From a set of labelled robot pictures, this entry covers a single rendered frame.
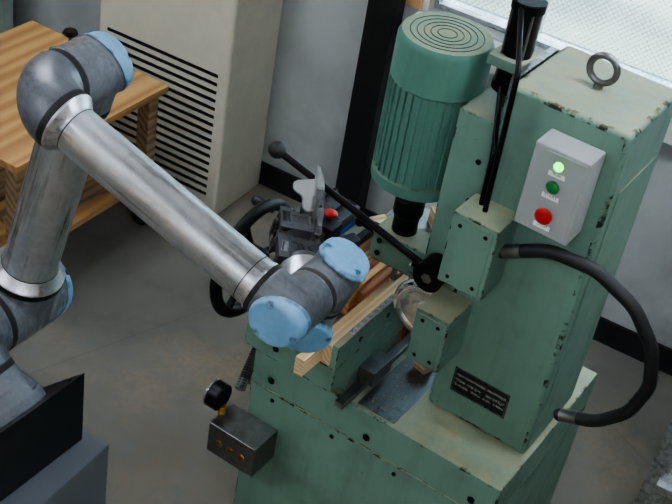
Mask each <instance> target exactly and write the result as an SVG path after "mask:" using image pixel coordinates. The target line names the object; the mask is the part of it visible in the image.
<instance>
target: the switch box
mask: <svg viewBox="0 0 672 504"><path fill-rule="evenodd" d="M605 156H606V152H605V151H602V150H600V149H598V148H596V147H594V146H591V145H589V144H587V143H585V142H582V141H580V140H578V139H576V138H574V137H571V136H569V135H567V134H565V133H562V132H560V131H558V130H556V129H551V130H550V131H548V132H547V133H546V134H545V135H543V136H542V137H541V138H540V139H539V140H537V142H536V145H535V148H534V152H533V155H532V159H531V162H530V166H529V169H528V173H527V176H526V180H525V183H524V187H523V190H522V194H521V197H520V201H519V204H518V208H517V211H516V215H515V218H514V221H516V222H518V223H520V224H522V225H524V226H526V227H528V228H530V229H532V230H534V231H536V232H538V233H540V234H542V235H544V236H546V237H548V238H550V239H552V240H554V241H556V242H558V243H560V244H563V245H565V246H566V245H567V244H568V243H569V242H570V241H571V240H572V239H573V238H574V237H575V236H576V235H577V234H578V233H579V232H580V231H581V229H582V226H583V223H584V220H585V217H586V214H587V211H588V208H589V205H590V202H591V199H592V196H593V193H594V190H595V186H596V183H597V180H598V177H599V174H600V171H601V168H602V165H603V162H604V159H605ZM556 161H561V162H563V163H564V165H565V170H564V171H563V172H562V173H558V172H556V171H555V170H554V168H553V164H554V162H556ZM549 170H551V171H553V172H555V173H557V174H560V175H562V176H564V177H565V181H564V182H563V181H561V180H559V179H557V178H555V177H553V176H550V175H548V171H549ZM551 180H553V181H555V182H557V183H558V184H559V186H560V191H559V192H558V193H557V194H555V195H553V194H550V193H549V192H548V191H547V190H546V183H547V182H548V181H551ZM542 191H543V192H546V193H548V194H550V195H552V196H554V197H556V198H558V199H559V200H558V203H556V202H554V201H551V200H549V199H547V198H545V197H543V196H541V194H542ZM541 207H543V208H546V209H548V210H549V211H550V212H551V214H552V220H551V222H550V223H549V224H547V225H545V226H547V227H549V228H550V229H549V232H547V231H545V230H543V229H541V228H539V227H537V226H535V225H533V221H534V220H535V221H536V219H535V216H534V214H535V211H536V210H537V209H538V208H541Z"/></svg>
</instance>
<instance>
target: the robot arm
mask: <svg viewBox="0 0 672 504"><path fill-rule="evenodd" d="M132 79H133V64H132V61H131V58H130V57H129V55H128V52H127V50H126V49H125V47H124V46H123V45H122V43H121V42H120V41H119V40H118V39H116V38H115V37H114V36H112V35H111V34H109V33H106V32H103V31H93V32H90V33H84V34H81V35H79V36H78V37H77V38H75V39H72V40H70V41H68V42H65V43H63V44H61V45H58V46H56V47H54V48H51V49H49V50H46V51H43V52H41V53H39V54H37V55H35V56H34V57H33V58H32V59H31V60H29V62H28V63H27V64H26V65H25V67H24V68H23V70H22V72H21V74H20V77H19V80H18V84H17V92H16V99H17V108H18V112H19V115H20V118H21V121H22V123H23V125H24V127H25V128H26V130H27V132H28V133H29V135H30V136H31V137H32V138H33V139H34V140H35V142H34V145H33V149H32V152H31V156H30V160H29V163H28V167H27V170H26V174H25V178H24V181H23V185H22V188H21V192H20V196H19V199H18V203H17V206H16V210H15V214H14V217H13V221H12V224H11V228H10V232H9V235H8V239H7V242H6V245H5V246H3V247H1V248H0V428H1V427H3V426H4V425H6V424H8V423H9V422H11V421H12V420H14V419H16V418H17V417H19V416H20V415H22V414H23V413H24V412H26V411H27V410H29V409H30V408H31V407H33V406H34V405H35V404H37V403H38V402H39V401H40V400H41V399H42V398H43V397H44V396H45V395H46V393H45V391H44V389H43V388H42V386H41V385H40V384H39V383H38V382H37V381H36V380H34V379H33V378H32V377H30V376H29V375H28V374H27V373H25V372H24V371H23V370H21V369H20V368H19V367H18V366H17V365H16V363H15V362H14V360H13V358H12V357H11V355H10V353H9V352H8V351H10V350H11V349H13V348H14V347H16V346H17V345H19V344H20V343H22V342H23V341H25V340H26V339H28V338H29V337H31V336H32V335H34V334H35V333H37V332H38V331H40V330H41V329H43V328H44V327H46V326H47V325H49V324H51V323H53V322H54V321H56V320H57V319H58V318H59V317H60V316H61V315H62V314H63V313H64V312H65V311H66V310H67V309H68V308H69V306H70V304H71V302H72V298H73V285H72V281H71V278H70V275H67V274H66V272H65V270H66V268H65V267H64V265H63V264H62V262H61V261H60V260H61V257H62V254H63V251H64V248H65V245H66V241H67V238H68V235H69V232H70V229H71V226H72V223H73V220H74V217H75V213H76V210H77V207H78V204H79V201H80V198H81V195H82V192H83V189H84V185H85V182H86V179H87V176H88V174H89V175H90V176H91V177H92V178H93V179H95V180H96V181H97V182H98V183H99V184H100V185H102V186H103V187H104V188H105V189H106V190H108V191H109V192H110V193H111V194H112V195H113V196H115V197H116V198H117V199H118V200H119V201H121V202H122V203H123V204H124V205H125V206H126V207H128V208H129V209H130V210H131V211H132V212H133V213H135V214H136V215H137V216H138V217H139V218H141V219H142V220H143V221H144V222H145V223H146V224H148V225H149V226H150V227H151V228H152V229H154V230H155V231H156V232H157V233H158V234H159V235H161V236H162V237H163V238H164V239H165V240H167V241H168V242H169V243H170V244H171V245H172V246H174V247H175V248H176V249H177V250H178V251H179V252H181V253H182V254H183V255H184V256H185V257H187V258H188V259H189V260H190V261H191V262H192V263H194V264H195V265H196V266H197V267H198V268H200V269H201V270H202V271H203V272H204V273H205V274H207V275H208V276H209V277H210V278H211V279H212V280H214V281H215V282H216V283H217V284H218V285H220V286H221V287H222V288H223V289H224V290H225V291H227V292H228V293H229V294H230V295H231V296H233V297H234V298H235V299H236V300H237V301H238V302H240V304H241V306H242V307H243V308H245V309H246V310H247V311H248V312H249V313H248V318H249V323H250V326H251V328H252V329H253V331H254V333H255V334H256V335H257V337H258V338H260V339H261V340H262V341H263V342H265V343H267V344H269V345H271V346H274V347H288V348H289V349H291V350H294V351H297V352H303V353H311V352H317V351H320V350H322V349H324V348H326V347H327V346H328V345H329V344H330V343H331V341H332V336H333V330H332V324H333V322H334V321H335V319H336V318H337V316H338V315H339V314H340V312H341V311H342V310H343V308H344V307H345V305H346V304H347V303H348V301H349V300H350V298H351V297H352V295H353V294H354V293H355V291H356V290H357V288H358V287H359V286H360V284H361V283H362V282H364V281H365V279H366V276H367V274H368V272H369V268H370V265H369V261H368V258H367V256H366V255H365V253H364V252H363V251H362V250H361V249H360V248H359V247H358V245H359V243H360V239H359V237H358V236H357V235H356V234H355V233H349V234H346V235H343V236H339V237H332V238H329V239H327V240H326V241H323V242H321V240H320V237H321V234H322V219H323V215H324V207H325V183H324V176H323V173H322V170H321V167H319V166H316V173H315V179H303V180H296V181H294V183H293V190H294V191H295V192H296V193H298V194H299V195H300V196H301V197H302V209H303V210H304V211H306V212H311V211H312V217H311V216H308V215H304V214H300V213H298V212H295V211H292V208H290V207H285V206H280V210H279V212H278V214H277V217H276V219H274V221H273V223H272V225H271V227H270V230H269V251H272V252H275V259H274V261H272V260H271V259H270V258H269V257H267V256H266V255H265V254H264V253H263V252H261V251H260V250H259V249H258V248H257V247H255V246H254V245H253V244H252V243H251V242H249V241H248V240H247V239H246V238H245V237H243V236H242V235H241V234H240V233H239V232H237V231H236V230H235V229H234V228H233V227H231V226H230V225H229V224H228V223H227V222H226V221H224V220H223V219H222V218H221V217H220V216H218V215H217V214H216V213H215V212H214V211H212V210H211V209H210V208H209V207H208V206H206V205H205V204H204V203H203V202H202V201H200V200H199V199H198V198H197V197H196V196H194V195H193V194H192V193H191V192H190V191H188V190H187V189H186V188H185V187H184V186H182V185H181V184H180V183H179V182H178V181H176V180H175V179H174V178H173V177H172V176H170V175H169V174H168V173H167V172H166V171H165V170H163V169H162V168H161V167H160V166H159V165H157V164H156V163H155V162H154V161H153V160H151V159H150V158H149V157H148V156H147V155H145V154H144V153H143V152H142V151H141V150H139V149H138V148H137V147H136V146H135V145H133V144H132V143H131V142H130V141H129V140H127V139H126V138H125V137H124V136H123V135H121V134H120V133H119V132H118V131H117V130H115V129H114V128H113V127H112V126H111V125H110V124H108V123H107V122H106V121H105V120H106V118H107V117H108V115H109V113H110V110H111V107H112V104H113V101H114V97H115V95H116V94H117V93H118V92H122V91H124V90H125V89H126V88H127V87H128V86H129V85H130V84H131V82H132Z"/></svg>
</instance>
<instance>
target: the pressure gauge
mask: <svg viewBox="0 0 672 504"><path fill-rule="evenodd" d="M231 393H232V388H231V386H230V385H229V384H227V383H225V382H224V381H222V380H221V379H216V380H214V381H213V382H212V383H211V384H210V385H209V386H208V388H207V389H206V391H205V393H204V396H203V404H204V405H206V406H208V407H210V408H211V409H213V410H214V411H218V413H217V416H218V415H224V414H225V411H226V403H227V402H228V400H229V398H230V396H231Z"/></svg>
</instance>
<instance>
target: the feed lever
mask: <svg viewBox="0 0 672 504"><path fill-rule="evenodd" d="M268 152H269V154H270V156H271V157H272V158H275V159H280V158H282V159H284V160H285V161H286V162H288V163H289V164H290V165H291V166H293V167H294V168H295V169H296V170H298V171H299V172H300V173H301V174H303V175H304V176H305V177H307V178H308V179H315V174H313V173H312V172H311V171H310V170H308V169H307V168H306V167H305V166H303V165H302V164H301V163H299V162H298V161H297V160H296V159H294V158H293V157H292V156H291V155H289V154H288V153H287V152H286V146H285V144H284V143H283V142H282V141H278V140H277V141H273V142H272V143H270V145H269V147H268ZM324 183H325V182H324ZM325 192H326V193H327V194H328V195H329V196H331V197H332V198H333V199H334V200H336V201H337V202H338V203H339V204H341V205H342V206H343V207H345V208H346V209H347V210H348V211H350V212H351V213H352V214H353V215H355V216H356V217H357V218H358V219H360V220H361V221H362V222H363V223H365V224H366V225H367V226H369V227H370V228H371V229H372V230H374V231H375V232H376V233H377V234H379V235H380V236H381V237H382V238H384V239H385V240H386V241H388V242H389V243H390V244H391V245H393V246H394V247H395V248H396V249H398V250H399V251H400V252H401V253H403V254H404V255H405V256H407V257H408V258H409V259H410V260H412V261H413V262H414V263H415V264H417V265H416V266H415V267H414V269H413V278H414V281H415V283H416V284H417V286H418V287H419V288H420V289H422V290H423V291H426V292H429V293H433V292H436V291H438V290H439V289H440V288H441V287H442V286H443V285H444V284H446V283H444V282H442V281H440V280H438V279H437V277H438V273H439V269H440V265H441V261H442V257H443V255H442V254H440V253H431V254H429V255H428V256H427V257H425V258H424V259H421V258H420V257H419V256H418V255H416V254H415V253H414V252H412V251H411V250H410V249H409V248H407V247H406V246H405V245H404V244H402V243H401V242H400V241H399V240H397V239H396V238H395V237H393V236H392V235H391V234H390V233H388V232H387V231H386V230H385V229H383V228H382V227H381V226H379V225H378V224H377V223H376V222H374V221H373V220H372V219H371V218H369V217H368V216H367V215H366V214H364V213H363V212H362V211H360V210H359V209H358V208H357V207H355V206H354V205H353V204H352V203H350V202H349V201H348V200H346V199H345V198H344V197H343V196H341V195H340V194H339V193H338V192H336V191H335V190H334V189H332V188H331V187H330V186H329V185H327V184H326V183H325Z"/></svg>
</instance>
